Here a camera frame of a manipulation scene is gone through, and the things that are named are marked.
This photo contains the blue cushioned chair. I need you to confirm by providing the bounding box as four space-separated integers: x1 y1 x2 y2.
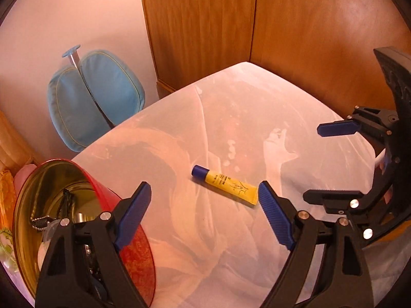
48 44 146 153

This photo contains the green cabbage plush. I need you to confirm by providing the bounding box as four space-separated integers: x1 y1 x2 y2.
0 228 16 272

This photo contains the red round tin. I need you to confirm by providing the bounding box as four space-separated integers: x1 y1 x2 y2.
12 158 157 308

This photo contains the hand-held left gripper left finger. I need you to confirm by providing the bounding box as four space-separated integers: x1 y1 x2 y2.
35 181 152 308

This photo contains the orange pillow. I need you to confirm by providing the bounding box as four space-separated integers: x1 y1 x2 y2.
0 170 16 232

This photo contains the black hair claw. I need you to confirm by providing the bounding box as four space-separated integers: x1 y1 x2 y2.
59 189 77 220

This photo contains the black beaded hair clip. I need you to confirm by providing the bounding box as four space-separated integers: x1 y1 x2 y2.
30 216 53 232

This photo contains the tan padded headboard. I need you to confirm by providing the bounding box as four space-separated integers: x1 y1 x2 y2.
0 111 34 170

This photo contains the yellow tube with blue cap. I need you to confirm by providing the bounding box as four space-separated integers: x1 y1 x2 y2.
191 164 259 206

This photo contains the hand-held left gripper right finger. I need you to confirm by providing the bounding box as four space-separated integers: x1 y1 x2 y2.
258 180 375 308

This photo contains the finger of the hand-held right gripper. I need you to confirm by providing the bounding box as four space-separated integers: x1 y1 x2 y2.
316 105 399 150
303 159 401 242

